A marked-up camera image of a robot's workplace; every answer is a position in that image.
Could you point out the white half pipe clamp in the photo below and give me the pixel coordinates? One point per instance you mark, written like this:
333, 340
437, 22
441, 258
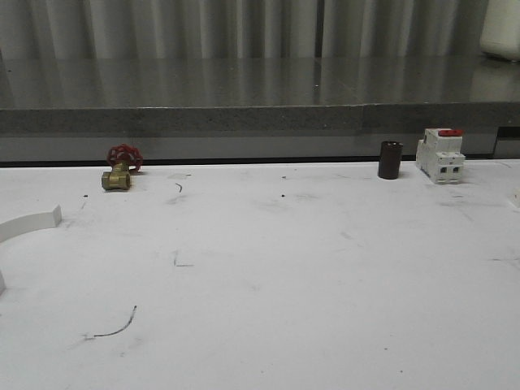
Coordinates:
16, 223

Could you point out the dark brown pipe coupling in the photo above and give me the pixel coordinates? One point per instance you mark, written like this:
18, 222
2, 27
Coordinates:
390, 160

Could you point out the grey stone counter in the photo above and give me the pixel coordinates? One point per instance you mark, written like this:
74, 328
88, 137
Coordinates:
72, 111

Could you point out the white container on counter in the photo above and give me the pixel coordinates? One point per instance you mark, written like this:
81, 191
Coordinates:
500, 33

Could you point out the brass valve red handle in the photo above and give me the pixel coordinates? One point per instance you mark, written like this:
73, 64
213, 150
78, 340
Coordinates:
124, 160

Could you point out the white circuit breaker red switch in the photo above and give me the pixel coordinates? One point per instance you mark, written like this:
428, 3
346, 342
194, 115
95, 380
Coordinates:
439, 155

